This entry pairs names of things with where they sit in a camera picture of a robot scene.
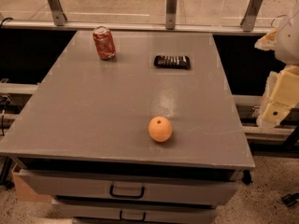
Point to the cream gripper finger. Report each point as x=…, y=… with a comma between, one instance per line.
x=280, y=96
x=268, y=41

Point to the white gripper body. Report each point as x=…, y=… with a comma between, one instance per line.
x=289, y=39

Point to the red coke can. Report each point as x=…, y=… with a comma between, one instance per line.
x=104, y=42

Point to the black chocolate bar packet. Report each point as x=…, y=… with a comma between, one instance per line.
x=173, y=62

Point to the orange fruit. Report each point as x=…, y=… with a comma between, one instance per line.
x=160, y=129

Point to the grey upper drawer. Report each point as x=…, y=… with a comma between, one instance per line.
x=160, y=190

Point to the grey drawer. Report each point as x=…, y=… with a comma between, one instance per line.
x=160, y=190
x=155, y=214

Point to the grey lower drawer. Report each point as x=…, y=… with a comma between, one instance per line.
x=155, y=214

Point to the right metal rail bracket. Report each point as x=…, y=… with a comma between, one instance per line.
x=249, y=19

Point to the metal rail bracket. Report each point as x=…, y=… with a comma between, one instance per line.
x=170, y=14
x=57, y=12
x=249, y=19

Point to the middle metal rail bracket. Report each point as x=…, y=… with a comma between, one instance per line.
x=170, y=14

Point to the black upper drawer handle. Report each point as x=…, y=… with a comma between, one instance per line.
x=126, y=193

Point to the black drawer handle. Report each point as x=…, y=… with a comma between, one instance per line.
x=126, y=193
x=129, y=216

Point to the black lower drawer handle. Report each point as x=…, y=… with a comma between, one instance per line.
x=129, y=216

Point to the left metal rail bracket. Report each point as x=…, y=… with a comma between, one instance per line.
x=57, y=12

